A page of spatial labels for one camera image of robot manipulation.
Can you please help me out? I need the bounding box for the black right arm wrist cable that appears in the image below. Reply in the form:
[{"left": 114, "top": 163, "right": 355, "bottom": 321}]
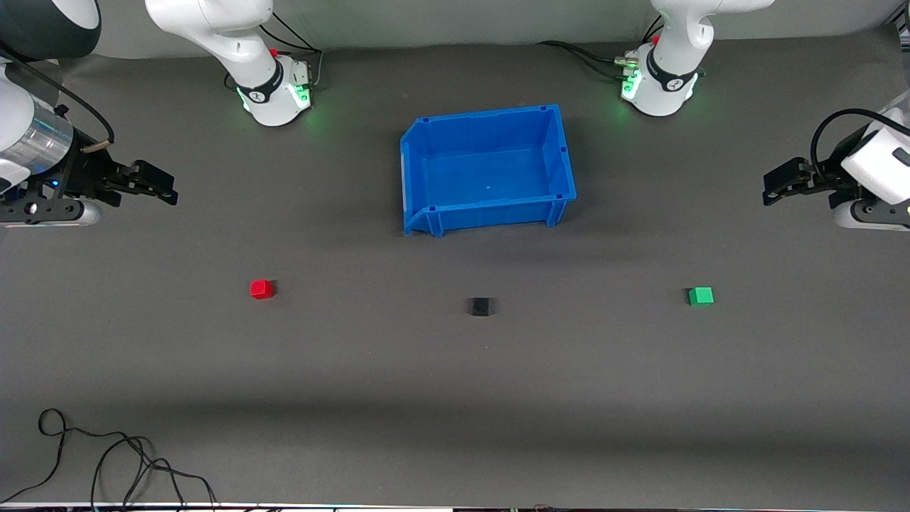
[{"left": 0, "top": 43, "right": 115, "bottom": 154}]

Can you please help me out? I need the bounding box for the blue plastic bin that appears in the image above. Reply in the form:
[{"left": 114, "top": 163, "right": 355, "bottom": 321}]
[{"left": 400, "top": 104, "right": 577, "bottom": 238}]

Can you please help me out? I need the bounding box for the black left arm wrist cable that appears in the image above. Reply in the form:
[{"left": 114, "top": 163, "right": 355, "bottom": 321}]
[{"left": 810, "top": 108, "right": 910, "bottom": 187}]

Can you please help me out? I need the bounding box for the dark grey table mat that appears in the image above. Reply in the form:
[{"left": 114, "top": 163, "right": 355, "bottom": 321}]
[{"left": 0, "top": 28, "right": 910, "bottom": 508}]

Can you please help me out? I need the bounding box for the black right arm base cable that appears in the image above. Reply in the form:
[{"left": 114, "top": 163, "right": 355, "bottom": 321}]
[{"left": 225, "top": 13, "right": 325, "bottom": 92}]

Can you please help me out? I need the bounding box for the black arm base cable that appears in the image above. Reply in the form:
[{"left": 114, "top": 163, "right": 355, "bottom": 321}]
[
  {"left": 536, "top": 14, "right": 665, "bottom": 80},
  {"left": 225, "top": 13, "right": 325, "bottom": 92}
]

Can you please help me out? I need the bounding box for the loose black cable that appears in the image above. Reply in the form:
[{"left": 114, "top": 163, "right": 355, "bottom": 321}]
[{"left": 0, "top": 408, "right": 218, "bottom": 510}]

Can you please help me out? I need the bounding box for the black arm wrist cable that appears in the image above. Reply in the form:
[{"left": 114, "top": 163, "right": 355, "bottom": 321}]
[
  {"left": 810, "top": 108, "right": 910, "bottom": 187},
  {"left": 0, "top": 43, "right": 115, "bottom": 154}
]

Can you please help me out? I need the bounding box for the black left arm base cable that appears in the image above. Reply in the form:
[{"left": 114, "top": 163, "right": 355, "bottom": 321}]
[{"left": 536, "top": 14, "right": 665, "bottom": 80}]

